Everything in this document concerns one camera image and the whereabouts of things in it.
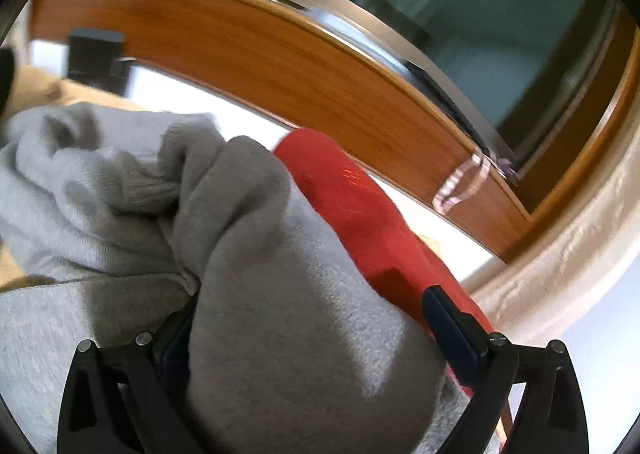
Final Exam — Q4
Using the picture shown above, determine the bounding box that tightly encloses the cream curtain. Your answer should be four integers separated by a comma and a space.
469, 128, 640, 346

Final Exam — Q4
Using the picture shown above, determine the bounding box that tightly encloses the black box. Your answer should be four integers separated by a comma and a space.
67, 27, 127, 86

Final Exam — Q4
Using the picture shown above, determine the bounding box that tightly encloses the red garment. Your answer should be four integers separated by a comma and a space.
273, 128, 502, 396

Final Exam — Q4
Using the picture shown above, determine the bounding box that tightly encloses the wooden window sill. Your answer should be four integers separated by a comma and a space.
30, 0, 640, 263

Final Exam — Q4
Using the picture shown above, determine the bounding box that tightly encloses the grey fleece sweatshirt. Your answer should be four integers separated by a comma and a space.
0, 134, 502, 454

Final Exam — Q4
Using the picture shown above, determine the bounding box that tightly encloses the glass window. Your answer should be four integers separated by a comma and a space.
190, 0, 618, 176

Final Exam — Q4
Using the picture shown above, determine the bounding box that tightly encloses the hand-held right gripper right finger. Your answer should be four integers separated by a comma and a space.
422, 285, 590, 454

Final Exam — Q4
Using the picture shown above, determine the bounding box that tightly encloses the pink string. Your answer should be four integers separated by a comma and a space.
431, 150, 494, 213

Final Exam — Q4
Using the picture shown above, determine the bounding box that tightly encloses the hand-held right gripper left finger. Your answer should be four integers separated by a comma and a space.
57, 293, 202, 454

